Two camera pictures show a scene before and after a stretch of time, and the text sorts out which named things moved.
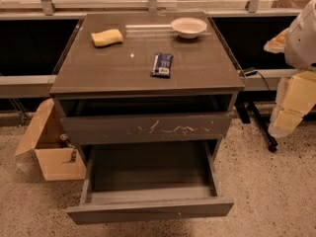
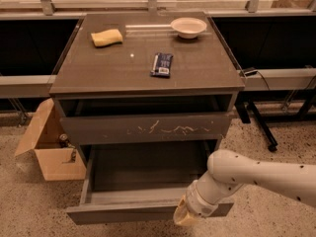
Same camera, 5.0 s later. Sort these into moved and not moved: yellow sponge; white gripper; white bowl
Moved: white gripper
Not moved: white bowl; yellow sponge
